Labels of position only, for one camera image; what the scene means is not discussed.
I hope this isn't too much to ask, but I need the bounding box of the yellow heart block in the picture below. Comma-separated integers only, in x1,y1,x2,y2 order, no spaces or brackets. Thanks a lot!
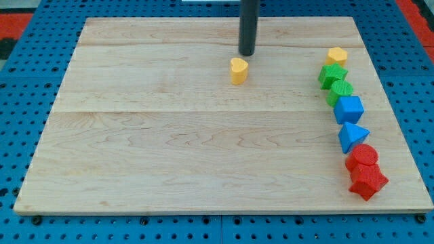
230,58,249,85

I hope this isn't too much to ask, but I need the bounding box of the yellow hexagon block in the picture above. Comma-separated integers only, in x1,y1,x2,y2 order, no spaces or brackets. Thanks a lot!
324,47,348,67

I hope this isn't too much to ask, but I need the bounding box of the light wooden board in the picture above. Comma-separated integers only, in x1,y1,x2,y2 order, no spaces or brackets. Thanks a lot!
14,17,433,216

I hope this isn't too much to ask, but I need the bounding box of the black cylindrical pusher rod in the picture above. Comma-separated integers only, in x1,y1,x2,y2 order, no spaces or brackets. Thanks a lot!
238,0,260,56

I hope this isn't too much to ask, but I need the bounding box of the green star block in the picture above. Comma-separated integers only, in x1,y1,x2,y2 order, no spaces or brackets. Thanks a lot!
318,62,348,89

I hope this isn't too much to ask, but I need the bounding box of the green cylinder block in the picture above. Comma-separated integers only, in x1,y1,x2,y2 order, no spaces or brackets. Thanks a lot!
326,80,353,107

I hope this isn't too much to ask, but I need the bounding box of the blue cube block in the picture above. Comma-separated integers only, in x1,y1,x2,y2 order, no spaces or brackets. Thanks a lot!
334,96,365,125

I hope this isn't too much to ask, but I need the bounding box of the blue triangle block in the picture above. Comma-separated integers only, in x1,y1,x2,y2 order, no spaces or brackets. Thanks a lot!
338,122,370,154

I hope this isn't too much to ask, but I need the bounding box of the red cylinder block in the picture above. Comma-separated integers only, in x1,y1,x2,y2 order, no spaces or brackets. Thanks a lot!
345,144,378,171

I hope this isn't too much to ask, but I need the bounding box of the red star block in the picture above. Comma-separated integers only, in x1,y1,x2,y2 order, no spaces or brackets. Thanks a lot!
349,164,389,201

